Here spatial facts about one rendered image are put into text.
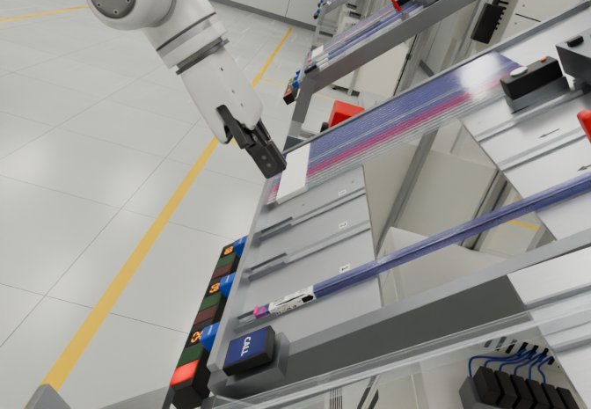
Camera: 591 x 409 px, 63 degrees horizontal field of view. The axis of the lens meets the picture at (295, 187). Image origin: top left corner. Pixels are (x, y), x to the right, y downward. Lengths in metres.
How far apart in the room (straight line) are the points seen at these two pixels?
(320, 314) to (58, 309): 1.24
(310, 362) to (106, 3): 0.40
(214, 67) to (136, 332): 1.18
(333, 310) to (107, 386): 1.02
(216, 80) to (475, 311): 0.36
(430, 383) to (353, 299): 0.32
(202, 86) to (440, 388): 0.58
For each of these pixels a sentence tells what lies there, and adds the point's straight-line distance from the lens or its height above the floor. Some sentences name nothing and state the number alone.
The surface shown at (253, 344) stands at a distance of 0.50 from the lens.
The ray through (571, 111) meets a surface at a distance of 0.75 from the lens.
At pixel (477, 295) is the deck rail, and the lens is 0.49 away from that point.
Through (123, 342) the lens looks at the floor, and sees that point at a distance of 1.60.
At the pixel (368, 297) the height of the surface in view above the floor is 0.84.
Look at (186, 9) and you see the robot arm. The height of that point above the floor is 1.06.
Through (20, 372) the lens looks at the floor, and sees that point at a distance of 1.54.
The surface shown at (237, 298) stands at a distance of 0.66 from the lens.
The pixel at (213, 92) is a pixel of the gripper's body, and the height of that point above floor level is 0.99.
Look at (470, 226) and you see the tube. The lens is 0.56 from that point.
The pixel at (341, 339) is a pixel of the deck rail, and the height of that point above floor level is 0.83.
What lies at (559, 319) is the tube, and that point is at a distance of 0.35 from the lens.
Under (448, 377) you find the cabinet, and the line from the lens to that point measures 0.87.
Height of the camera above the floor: 1.15
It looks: 25 degrees down
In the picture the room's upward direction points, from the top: 17 degrees clockwise
